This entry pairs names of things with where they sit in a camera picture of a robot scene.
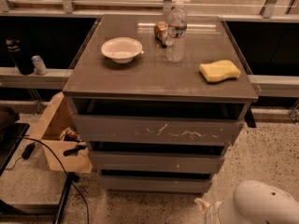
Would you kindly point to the grey drawer cabinet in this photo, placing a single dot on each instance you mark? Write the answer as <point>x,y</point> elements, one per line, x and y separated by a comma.
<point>149,75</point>

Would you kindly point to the black tool in box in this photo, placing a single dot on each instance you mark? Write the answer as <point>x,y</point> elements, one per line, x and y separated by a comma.
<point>74,150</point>

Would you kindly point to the black power adapter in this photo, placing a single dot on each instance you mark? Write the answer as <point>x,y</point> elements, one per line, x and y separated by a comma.
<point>28,151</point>

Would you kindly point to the grey middle drawer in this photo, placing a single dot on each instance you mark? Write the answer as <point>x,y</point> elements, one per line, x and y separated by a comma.
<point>164,158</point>

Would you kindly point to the white bowl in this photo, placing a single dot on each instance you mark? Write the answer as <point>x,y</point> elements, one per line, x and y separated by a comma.
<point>121,49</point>

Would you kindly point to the grey drawer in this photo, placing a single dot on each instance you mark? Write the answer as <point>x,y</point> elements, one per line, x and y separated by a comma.
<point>164,158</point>
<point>158,122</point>
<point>146,181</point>

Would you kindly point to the open cardboard box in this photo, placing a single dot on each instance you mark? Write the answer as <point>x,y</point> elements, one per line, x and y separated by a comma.
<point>49,129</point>

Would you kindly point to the grey bottom drawer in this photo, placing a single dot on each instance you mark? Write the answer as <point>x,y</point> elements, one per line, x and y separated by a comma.
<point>146,181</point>

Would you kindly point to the yellow sponge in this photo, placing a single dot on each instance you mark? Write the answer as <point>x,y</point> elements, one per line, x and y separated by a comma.
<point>219,71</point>

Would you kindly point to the brown crumpled snack bag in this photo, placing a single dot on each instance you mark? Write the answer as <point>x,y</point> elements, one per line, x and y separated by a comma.
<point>160,31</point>

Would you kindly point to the silver drink can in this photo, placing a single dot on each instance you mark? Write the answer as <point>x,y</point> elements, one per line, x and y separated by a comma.
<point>39,65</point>

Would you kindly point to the black thermos bottle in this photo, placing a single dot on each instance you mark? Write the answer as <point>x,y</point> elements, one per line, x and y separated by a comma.
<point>19,56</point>

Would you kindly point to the black metal stand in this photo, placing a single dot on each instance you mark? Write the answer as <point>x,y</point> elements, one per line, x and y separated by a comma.
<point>22,185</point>

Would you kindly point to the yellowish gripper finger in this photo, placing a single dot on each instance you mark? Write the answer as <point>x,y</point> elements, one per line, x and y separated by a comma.
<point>204,204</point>

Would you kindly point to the clear plastic water bottle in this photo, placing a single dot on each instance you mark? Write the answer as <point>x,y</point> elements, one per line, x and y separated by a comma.
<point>176,33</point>

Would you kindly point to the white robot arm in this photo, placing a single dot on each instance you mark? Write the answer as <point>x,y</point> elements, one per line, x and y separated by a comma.
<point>253,202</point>

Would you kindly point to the grey top drawer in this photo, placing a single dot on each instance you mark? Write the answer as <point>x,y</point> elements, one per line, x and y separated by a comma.
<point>158,122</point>

